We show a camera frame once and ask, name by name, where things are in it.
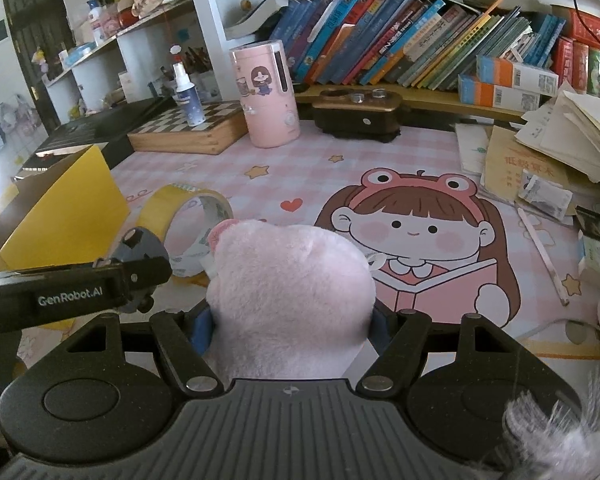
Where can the cartoon girl desk mat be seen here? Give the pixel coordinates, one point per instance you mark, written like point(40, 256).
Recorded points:
point(430, 200)

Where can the yellow cardboard box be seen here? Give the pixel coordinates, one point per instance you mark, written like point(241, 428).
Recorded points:
point(70, 210)

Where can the dark brown wooden tray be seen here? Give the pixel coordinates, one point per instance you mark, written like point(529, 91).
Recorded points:
point(355, 115)

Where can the fluffy pale pink fabric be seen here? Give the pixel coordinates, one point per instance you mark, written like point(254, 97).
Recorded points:
point(565, 435)

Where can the blue wipes pack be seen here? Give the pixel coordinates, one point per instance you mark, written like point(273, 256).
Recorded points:
point(79, 55)

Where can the small white packet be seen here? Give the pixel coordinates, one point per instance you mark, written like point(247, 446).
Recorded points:
point(545, 195)

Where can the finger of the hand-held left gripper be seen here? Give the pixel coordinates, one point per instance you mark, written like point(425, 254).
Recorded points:
point(145, 272)

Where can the black door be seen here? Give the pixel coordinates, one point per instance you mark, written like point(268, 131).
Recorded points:
point(35, 25)

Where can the pink plush pig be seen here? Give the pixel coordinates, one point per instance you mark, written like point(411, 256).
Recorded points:
point(290, 300)

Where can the pile of loose papers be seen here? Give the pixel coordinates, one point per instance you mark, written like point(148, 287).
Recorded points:
point(575, 125)

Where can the wooden chessboard box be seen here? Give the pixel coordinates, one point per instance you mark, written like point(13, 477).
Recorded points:
point(190, 125)

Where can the thin white stick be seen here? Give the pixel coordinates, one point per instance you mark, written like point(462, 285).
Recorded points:
point(542, 255)

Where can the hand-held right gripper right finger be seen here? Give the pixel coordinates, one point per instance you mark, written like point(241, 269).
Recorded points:
point(380, 330)

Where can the white shelf post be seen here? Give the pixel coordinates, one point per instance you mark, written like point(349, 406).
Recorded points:
point(205, 5)

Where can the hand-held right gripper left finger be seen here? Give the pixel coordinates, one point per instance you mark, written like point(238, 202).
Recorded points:
point(201, 330)

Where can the red thick books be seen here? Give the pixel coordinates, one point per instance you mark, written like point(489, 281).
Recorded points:
point(590, 55)

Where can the black piano keyboard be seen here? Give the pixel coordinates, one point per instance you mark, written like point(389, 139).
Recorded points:
point(95, 127)

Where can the orange white carton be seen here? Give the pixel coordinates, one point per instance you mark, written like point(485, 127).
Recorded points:
point(520, 72)
point(500, 95)

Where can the brown paper envelope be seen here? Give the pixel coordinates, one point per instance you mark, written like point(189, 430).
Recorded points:
point(520, 165)

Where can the row of colourful books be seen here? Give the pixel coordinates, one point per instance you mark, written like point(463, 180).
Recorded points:
point(405, 40)

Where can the pink checked cloth desktop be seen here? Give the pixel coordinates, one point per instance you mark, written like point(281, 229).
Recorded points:
point(330, 160)

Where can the pink patterned box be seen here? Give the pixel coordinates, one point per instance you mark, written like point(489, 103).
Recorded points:
point(109, 24)

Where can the pink cartoon humidifier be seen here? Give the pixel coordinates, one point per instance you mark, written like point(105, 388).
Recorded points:
point(267, 100)

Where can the yellow tape roll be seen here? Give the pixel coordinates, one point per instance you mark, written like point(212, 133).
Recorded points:
point(165, 205)

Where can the red round pot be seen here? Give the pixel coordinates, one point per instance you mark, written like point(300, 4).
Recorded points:
point(128, 18)

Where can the white spray bottle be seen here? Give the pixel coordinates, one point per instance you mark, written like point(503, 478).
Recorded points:
point(189, 102)

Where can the green white carton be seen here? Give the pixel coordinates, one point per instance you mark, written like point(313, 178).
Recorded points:
point(595, 255)

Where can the white cubby shelf unit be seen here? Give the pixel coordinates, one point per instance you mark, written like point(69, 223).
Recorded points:
point(105, 60)

